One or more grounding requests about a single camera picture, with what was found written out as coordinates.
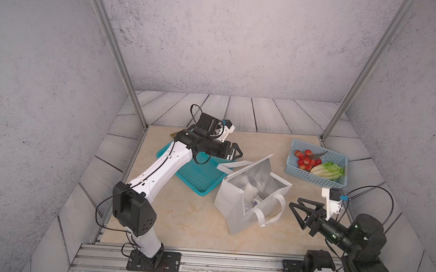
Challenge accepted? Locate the red cherry tomatoes bunch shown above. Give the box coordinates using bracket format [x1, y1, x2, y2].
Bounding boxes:
[294, 149, 324, 172]

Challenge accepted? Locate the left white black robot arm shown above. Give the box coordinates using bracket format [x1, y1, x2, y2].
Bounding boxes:
[112, 129, 243, 260]

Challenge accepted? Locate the teal plastic basket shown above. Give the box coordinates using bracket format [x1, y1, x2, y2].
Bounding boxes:
[147, 142, 227, 196]

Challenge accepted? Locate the white insulated delivery bag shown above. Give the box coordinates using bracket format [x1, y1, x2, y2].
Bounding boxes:
[214, 156, 292, 235]

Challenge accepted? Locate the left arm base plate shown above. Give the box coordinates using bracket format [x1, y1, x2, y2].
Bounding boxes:
[126, 250, 181, 272]

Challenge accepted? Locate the right aluminium frame post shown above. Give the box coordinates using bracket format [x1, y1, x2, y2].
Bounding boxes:
[320, 0, 417, 143]

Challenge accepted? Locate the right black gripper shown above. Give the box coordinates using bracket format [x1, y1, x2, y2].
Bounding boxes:
[286, 197, 361, 257]

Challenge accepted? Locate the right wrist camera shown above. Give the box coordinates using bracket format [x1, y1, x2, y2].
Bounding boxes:
[321, 187, 349, 220]

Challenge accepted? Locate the green lettuce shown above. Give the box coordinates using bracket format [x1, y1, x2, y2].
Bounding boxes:
[310, 162, 344, 181]

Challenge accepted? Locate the left aluminium frame post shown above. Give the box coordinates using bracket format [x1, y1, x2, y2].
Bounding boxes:
[91, 0, 149, 129]

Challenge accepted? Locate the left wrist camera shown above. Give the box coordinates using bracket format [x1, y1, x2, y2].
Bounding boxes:
[194, 112, 237, 143]

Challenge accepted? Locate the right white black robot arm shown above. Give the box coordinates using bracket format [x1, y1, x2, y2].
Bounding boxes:
[289, 198, 389, 272]

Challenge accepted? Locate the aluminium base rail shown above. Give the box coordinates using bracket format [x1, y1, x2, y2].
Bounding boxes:
[65, 238, 381, 272]

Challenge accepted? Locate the light blue plastic basket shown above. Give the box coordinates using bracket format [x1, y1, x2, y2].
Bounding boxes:
[285, 139, 348, 189]

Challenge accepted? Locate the white ice pack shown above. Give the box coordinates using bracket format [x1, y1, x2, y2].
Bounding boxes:
[243, 184, 262, 212]

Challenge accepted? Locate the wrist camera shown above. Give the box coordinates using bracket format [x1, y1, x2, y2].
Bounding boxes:
[194, 112, 237, 143]
[321, 187, 349, 220]

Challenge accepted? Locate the aluminium frame post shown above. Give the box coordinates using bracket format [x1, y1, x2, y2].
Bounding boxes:
[91, 0, 149, 129]
[320, 0, 417, 143]

